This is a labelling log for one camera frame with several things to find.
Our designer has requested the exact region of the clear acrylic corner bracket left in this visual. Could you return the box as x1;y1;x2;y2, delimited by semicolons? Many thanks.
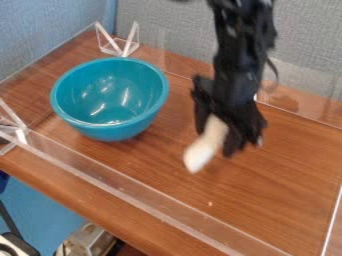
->
0;98;29;156

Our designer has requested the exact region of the clear acrylic corner bracket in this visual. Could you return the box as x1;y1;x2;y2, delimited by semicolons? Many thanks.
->
94;21;140;57
0;98;29;156

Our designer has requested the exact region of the clear acrylic corner bracket back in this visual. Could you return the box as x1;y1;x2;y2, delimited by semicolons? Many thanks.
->
94;21;140;57

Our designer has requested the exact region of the white power strip under table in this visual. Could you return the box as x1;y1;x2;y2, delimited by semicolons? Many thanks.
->
53;223;117;256

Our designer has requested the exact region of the clear acrylic barrier wall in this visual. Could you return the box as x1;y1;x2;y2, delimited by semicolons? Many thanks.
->
0;31;342;256

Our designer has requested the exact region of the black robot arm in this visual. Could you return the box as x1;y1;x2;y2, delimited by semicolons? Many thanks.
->
191;0;277;157

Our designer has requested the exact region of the black chair part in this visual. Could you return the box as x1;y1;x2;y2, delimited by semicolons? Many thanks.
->
0;200;41;256

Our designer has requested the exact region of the white mushroom with brown cap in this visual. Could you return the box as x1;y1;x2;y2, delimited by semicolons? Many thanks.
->
183;114;229;174

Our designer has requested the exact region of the blue bowl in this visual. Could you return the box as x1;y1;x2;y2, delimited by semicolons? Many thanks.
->
49;57;169;142

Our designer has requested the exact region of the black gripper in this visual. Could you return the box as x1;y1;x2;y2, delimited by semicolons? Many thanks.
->
191;72;267;158

